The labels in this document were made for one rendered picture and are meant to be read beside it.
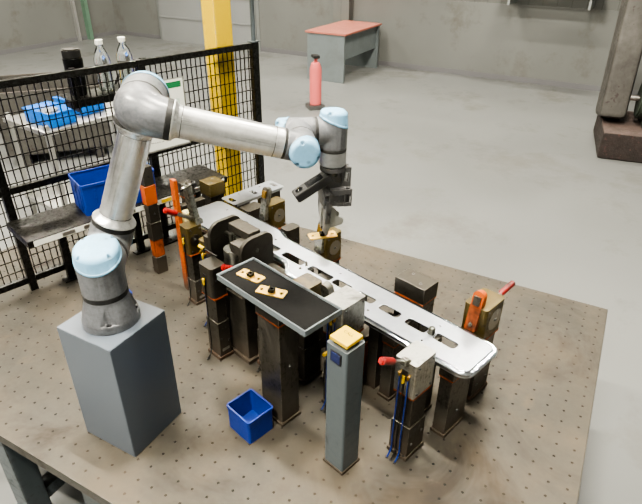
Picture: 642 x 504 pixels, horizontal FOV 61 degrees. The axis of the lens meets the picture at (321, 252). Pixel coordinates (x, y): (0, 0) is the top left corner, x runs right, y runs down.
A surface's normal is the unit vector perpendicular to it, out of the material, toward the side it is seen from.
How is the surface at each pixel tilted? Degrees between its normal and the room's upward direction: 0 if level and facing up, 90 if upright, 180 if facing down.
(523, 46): 90
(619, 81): 78
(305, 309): 0
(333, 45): 90
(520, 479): 0
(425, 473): 0
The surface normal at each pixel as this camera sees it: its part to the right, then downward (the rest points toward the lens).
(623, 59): -0.35, 0.29
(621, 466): 0.01, -0.86
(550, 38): -0.48, 0.44
